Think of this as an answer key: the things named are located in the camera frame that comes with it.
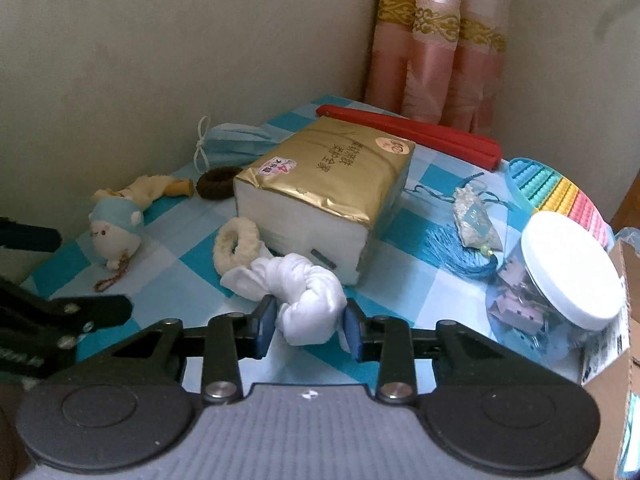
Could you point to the blue face mask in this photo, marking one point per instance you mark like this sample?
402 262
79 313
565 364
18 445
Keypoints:
235 141

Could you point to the blue checkered tablecloth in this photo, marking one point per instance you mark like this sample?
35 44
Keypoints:
430 310

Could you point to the plush sheep with blue hat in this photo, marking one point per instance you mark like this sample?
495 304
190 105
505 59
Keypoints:
115 232

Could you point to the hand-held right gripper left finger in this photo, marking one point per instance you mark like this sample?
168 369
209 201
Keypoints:
266 329

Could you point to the gold tissue pack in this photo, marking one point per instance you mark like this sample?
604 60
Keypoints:
320 180

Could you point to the white knotted cloth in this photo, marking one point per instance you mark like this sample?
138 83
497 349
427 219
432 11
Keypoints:
307 305

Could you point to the cardboard box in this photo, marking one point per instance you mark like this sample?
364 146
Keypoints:
612 400

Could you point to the pink curtain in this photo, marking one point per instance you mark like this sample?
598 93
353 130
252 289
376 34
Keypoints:
440 60

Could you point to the cream fluffy scrunchie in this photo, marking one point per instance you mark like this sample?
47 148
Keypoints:
222 250

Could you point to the tan rubber stopper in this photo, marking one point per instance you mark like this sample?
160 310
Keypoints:
179 188

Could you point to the sachet with blue tassel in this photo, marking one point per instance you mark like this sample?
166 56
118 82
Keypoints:
472 220

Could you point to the brown hair scrunchie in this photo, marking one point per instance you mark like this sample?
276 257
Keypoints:
212 185

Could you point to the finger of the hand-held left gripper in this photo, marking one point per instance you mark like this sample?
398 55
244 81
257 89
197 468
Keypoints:
75 312
30 236

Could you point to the red long plastic case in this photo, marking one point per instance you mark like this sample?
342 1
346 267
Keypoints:
425 135

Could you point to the pastel bubble pop toy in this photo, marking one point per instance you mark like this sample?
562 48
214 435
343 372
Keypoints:
560 192

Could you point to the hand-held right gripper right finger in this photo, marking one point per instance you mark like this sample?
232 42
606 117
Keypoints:
352 334

